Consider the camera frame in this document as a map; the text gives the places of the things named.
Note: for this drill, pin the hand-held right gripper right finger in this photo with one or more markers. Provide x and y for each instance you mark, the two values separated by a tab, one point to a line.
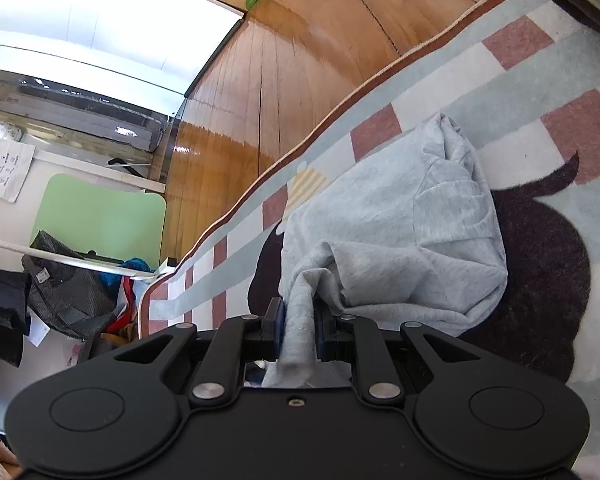
322	335

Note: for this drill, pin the white paper sheet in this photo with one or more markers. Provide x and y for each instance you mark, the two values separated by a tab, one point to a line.
5	165

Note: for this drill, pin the black fabric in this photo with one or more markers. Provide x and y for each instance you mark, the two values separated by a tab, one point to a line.
0	310

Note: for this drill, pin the blue bag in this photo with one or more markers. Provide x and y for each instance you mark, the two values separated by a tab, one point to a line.
135	266

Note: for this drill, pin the green panel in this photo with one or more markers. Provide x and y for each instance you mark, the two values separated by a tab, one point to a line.
95	215

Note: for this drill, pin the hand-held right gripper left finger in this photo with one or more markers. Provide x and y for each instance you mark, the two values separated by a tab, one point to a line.
280	327

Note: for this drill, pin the striped rug with brown border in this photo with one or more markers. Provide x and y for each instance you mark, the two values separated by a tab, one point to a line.
530	90

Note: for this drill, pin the light grey printed t-shirt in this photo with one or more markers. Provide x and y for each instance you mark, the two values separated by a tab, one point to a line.
390	220

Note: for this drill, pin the small green object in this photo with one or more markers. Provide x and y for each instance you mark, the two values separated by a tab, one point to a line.
253	0

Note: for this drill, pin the white door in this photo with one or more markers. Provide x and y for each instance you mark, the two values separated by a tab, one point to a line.
105	25

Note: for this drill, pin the white rod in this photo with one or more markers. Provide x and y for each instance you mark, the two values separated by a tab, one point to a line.
55	250

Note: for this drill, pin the black mesh bag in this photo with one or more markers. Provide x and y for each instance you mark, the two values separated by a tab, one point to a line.
70	290

